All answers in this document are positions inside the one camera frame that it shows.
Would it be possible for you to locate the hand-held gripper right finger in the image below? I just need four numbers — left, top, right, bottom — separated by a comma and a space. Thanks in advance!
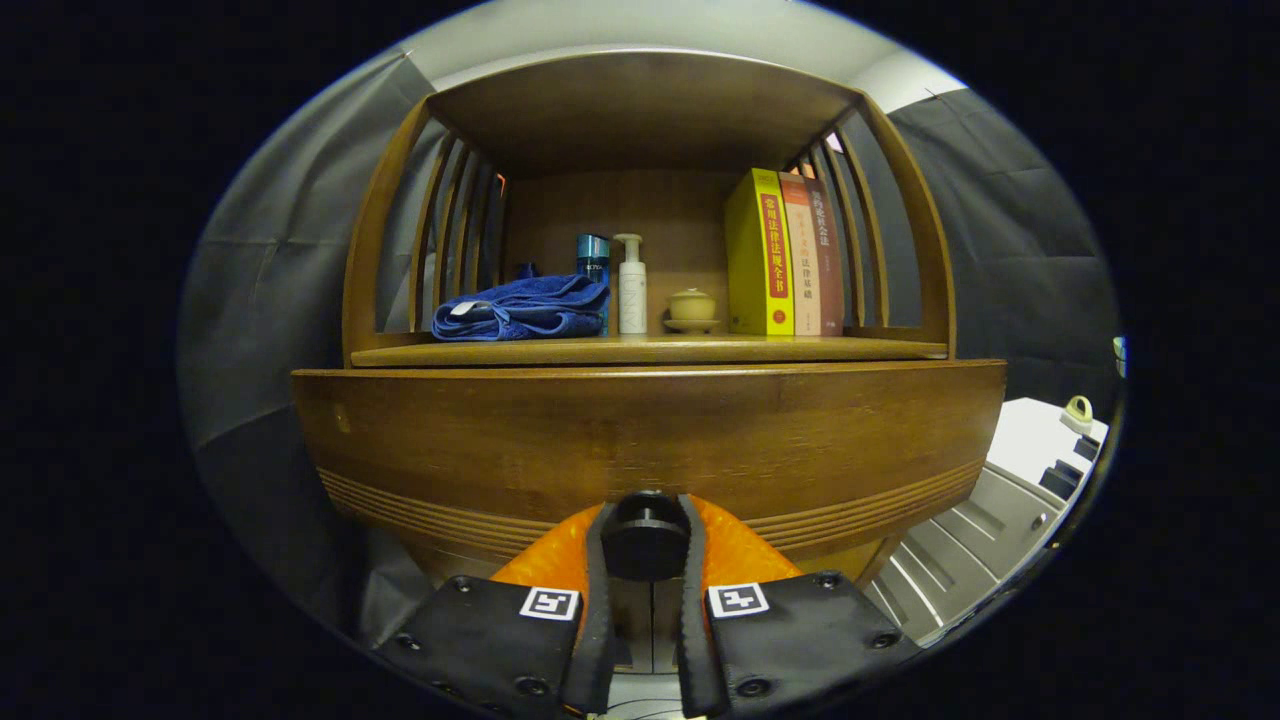
678, 495, 921, 719

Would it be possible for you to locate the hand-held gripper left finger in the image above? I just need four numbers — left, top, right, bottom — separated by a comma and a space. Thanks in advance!
375, 503, 619, 719

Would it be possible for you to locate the wooden drawer with black knob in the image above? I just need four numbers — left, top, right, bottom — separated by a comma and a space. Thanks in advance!
290, 358, 1008, 586

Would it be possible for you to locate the wooden cabinet door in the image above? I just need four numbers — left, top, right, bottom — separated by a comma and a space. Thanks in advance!
653, 578, 683, 673
612, 578, 656, 673

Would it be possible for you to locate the wooden countertop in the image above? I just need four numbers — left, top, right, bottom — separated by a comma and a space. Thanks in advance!
350, 335, 949, 368

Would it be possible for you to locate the wooden cabinet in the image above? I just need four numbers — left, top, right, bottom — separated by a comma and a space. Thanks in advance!
340, 50, 958, 673

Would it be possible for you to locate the white side unit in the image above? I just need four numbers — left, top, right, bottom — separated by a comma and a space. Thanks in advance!
865, 397, 1111, 646

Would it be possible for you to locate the large black holder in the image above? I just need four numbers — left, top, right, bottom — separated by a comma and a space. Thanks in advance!
1040, 460, 1086, 501

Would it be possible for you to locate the blue folded towel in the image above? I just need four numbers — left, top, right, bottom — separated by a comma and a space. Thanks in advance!
432, 275, 611, 343

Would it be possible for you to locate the yellow lidded tea cup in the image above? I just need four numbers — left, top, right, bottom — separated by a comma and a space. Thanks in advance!
663, 288, 721, 335

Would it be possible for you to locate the white pump bottle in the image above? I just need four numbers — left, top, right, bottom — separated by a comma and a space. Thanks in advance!
613, 233, 649, 336

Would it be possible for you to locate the brown book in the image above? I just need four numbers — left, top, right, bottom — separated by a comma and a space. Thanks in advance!
803, 177, 846, 336

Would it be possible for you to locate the orange and white book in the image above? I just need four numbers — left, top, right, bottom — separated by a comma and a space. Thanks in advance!
778, 172, 823, 337

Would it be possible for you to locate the yellow book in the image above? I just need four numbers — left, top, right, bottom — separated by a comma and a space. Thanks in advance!
725, 168, 796, 337

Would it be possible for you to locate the teal blue bottle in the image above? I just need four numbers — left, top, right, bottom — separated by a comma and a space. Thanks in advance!
576, 234, 612, 337

